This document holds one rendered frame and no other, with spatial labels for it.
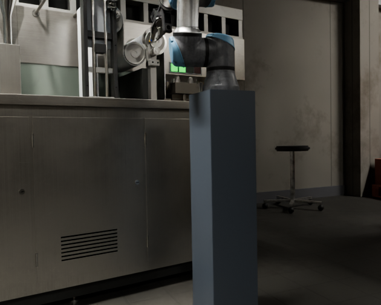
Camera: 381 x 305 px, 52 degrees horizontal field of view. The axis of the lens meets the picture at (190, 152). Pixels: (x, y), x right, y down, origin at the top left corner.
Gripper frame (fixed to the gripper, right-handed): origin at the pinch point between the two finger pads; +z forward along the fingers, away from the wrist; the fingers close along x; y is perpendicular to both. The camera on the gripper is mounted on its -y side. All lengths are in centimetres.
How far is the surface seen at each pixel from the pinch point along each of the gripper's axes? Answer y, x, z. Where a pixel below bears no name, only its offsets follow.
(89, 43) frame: -9.4, 37.5, 0.4
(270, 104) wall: 72, -208, 112
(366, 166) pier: -9, -322, 128
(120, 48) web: 2.3, 16.3, 9.8
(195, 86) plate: -17.8, -25.4, 15.3
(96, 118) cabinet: -48, 40, 11
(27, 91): 4, 58, 45
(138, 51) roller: -2.0, 8.1, 6.9
